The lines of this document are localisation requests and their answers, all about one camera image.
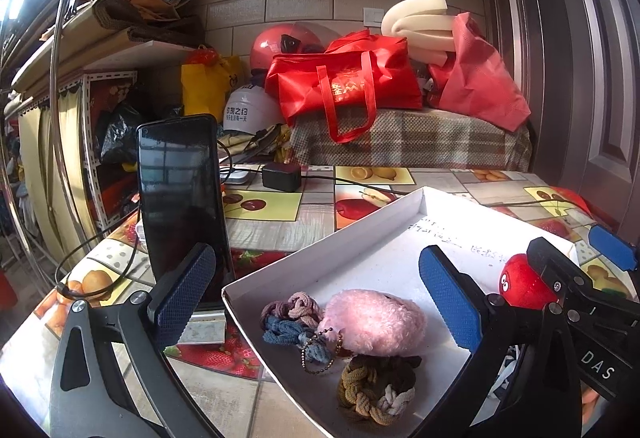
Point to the red tote bag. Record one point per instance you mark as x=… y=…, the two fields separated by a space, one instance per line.
x=350 y=78

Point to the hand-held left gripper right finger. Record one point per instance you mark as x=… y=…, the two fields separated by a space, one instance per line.
x=447 y=303

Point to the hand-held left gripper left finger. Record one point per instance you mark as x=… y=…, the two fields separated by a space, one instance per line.
x=185 y=288

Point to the cream foam roll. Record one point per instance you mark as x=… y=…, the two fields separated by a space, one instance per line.
x=420 y=31

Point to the black power adapter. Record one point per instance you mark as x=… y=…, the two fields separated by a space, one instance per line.
x=282 y=175

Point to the yellow crumpled cloth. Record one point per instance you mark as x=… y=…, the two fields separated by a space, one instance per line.
x=270 y=143

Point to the white cardboard box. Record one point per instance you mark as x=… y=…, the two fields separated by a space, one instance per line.
x=380 y=258

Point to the white metal shelf rack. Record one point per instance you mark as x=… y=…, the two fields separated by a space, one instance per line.
x=90 y=83

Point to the yellow shopping bag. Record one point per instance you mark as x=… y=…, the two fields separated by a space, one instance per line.
x=205 y=86

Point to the black smartphone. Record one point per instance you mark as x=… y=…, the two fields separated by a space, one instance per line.
x=180 y=198

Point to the red plush fruit toy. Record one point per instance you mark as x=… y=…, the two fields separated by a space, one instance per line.
x=520 y=283

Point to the red helmet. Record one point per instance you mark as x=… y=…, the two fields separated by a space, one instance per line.
x=280 y=48

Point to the plaid covered box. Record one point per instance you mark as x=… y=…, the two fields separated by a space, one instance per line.
x=415 y=138

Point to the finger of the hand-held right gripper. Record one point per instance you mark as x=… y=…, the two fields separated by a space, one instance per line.
x=612 y=245
x=550 y=265

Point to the yellow curtain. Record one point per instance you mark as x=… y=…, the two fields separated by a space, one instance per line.
x=45 y=168

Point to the white helmet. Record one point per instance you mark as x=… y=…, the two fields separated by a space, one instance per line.
x=245 y=111

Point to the white power bank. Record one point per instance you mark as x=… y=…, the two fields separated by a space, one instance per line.
x=236 y=175

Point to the pinkish red fabric bag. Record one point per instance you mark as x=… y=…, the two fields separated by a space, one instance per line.
x=475 y=78

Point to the white wall switch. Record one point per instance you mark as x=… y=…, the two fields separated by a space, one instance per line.
x=371 y=15

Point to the grey metal door leaf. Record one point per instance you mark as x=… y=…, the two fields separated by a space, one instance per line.
x=590 y=68

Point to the steel tube rack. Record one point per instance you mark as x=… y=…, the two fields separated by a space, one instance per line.
x=56 y=118

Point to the black plastic bag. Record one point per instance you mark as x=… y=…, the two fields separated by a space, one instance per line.
x=120 y=133

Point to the pink fluffy pouch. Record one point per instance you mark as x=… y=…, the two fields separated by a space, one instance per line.
x=375 y=323

